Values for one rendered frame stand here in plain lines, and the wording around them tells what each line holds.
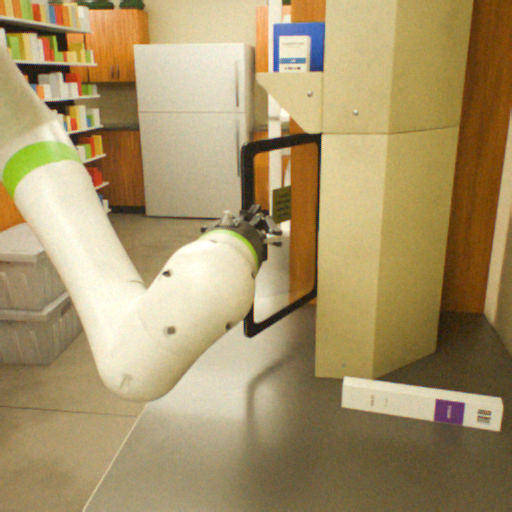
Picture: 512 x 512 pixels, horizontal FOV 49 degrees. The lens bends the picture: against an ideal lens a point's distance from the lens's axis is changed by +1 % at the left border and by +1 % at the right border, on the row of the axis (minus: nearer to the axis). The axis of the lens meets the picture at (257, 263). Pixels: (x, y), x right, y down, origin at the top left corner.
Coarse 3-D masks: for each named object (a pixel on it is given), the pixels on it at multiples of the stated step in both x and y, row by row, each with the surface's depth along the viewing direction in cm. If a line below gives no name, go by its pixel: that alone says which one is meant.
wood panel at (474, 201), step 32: (320, 0) 123; (480, 0) 118; (480, 32) 120; (480, 64) 122; (480, 96) 124; (480, 128) 126; (480, 160) 128; (480, 192) 131; (480, 224) 133; (448, 256) 137; (480, 256) 135; (448, 288) 139; (480, 288) 138
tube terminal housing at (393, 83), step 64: (384, 0) 88; (448, 0) 95; (384, 64) 91; (448, 64) 99; (384, 128) 94; (448, 128) 103; (320, 192) 99; (384, 192) 97; (448, 192) 108; (320, 256) 103; (384, 256) 102; (320, 320) 107; (384, 320) 107
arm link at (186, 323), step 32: (192, 256) 61; (224, 256) 61; (256, 256) 71; (160, 288) 62; (192, 288) 59; (224, 288) 60; (160, 320) 62; (192, 320) 60; (224, 320) 61; (192, 352) 64
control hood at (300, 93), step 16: (256, 80) 95; (272, 80) 94; (288, 80) 94; (304, 80) 93; (320, 80) 93; (272, 96) 95; (288, 96) 94; (304, 96) 94; (320, 96) 94; (288, 112) 96; (304, 112) 95; (320, 112) 95; (304, 128) 96; (320, 128) 96
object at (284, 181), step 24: (312, 144) 122; (240, 168) 104; (264, 168) 109; (288, 168) 116; (312, 168) 124; (264, 192) 110; (288, 192) 118; (312, 192) 126; (288, 216) 119; (312, 216) 128; (288, 240) 121; (312, 240) 130; (264, 264) 115; (288, 264) 123; (312, 264) 132; (264, 288) 117; (288, 288) 125; (312, 288) 134; (264, 312) 118
